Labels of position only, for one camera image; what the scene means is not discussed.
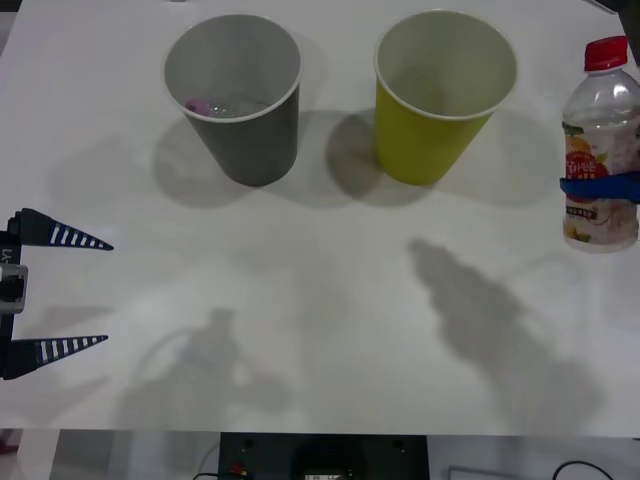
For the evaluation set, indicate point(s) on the yellow-green plastic bin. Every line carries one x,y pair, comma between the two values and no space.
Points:
420,150

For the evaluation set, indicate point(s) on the grey plastic bin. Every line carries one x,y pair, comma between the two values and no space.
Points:
255,150

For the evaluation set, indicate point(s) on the black robot torso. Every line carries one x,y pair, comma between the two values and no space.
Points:
270,455

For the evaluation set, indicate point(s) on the clear bottle with pink cap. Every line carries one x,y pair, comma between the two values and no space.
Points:
197,105

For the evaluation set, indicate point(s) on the clear bottle with red cap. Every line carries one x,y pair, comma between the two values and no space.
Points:
597,125

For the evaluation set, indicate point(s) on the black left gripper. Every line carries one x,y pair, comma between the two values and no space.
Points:
11,252

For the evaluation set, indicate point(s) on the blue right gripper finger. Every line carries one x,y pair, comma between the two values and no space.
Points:
600,186

